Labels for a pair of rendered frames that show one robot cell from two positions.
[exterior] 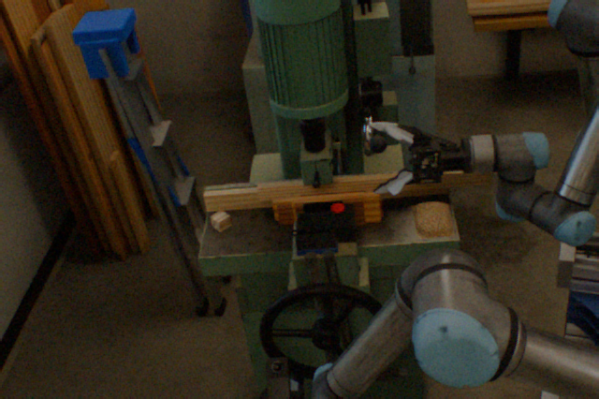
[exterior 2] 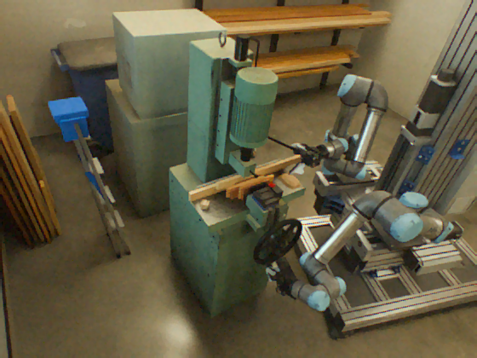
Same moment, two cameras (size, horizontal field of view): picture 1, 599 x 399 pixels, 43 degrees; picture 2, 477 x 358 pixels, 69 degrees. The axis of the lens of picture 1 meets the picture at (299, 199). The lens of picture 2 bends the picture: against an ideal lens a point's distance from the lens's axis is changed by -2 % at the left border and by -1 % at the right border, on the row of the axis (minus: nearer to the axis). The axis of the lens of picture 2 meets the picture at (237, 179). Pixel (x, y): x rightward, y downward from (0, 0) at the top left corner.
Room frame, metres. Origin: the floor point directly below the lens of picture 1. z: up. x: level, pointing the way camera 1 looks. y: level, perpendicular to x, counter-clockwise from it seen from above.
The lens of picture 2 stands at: (0.52, 0.94, 2.09)
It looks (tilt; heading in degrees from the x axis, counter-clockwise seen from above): 40 degrees down; 315
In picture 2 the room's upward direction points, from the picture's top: 8 degrees clockwise
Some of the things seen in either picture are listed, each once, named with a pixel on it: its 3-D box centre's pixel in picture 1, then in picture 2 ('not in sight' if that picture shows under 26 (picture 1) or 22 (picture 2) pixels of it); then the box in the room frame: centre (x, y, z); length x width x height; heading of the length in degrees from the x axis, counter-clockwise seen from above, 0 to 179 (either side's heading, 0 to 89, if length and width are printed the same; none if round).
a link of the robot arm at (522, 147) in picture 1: (518, 153); (336, 147); (1.25, -0.45, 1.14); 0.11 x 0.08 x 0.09; 83
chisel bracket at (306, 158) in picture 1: (317, 158); (242, 164); (1.50, -0.06, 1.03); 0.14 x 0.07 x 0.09; 174
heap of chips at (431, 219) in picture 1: (432, 215); (290, 179); (1.36, -0.30, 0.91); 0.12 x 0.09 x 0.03; 174
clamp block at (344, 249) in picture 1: (326, 252); (265, 206); (1.29, -0.04, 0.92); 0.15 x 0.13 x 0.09; 84
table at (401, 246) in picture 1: (328, 243); (254, 202); (1.37, -0.05, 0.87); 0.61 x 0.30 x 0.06; 84
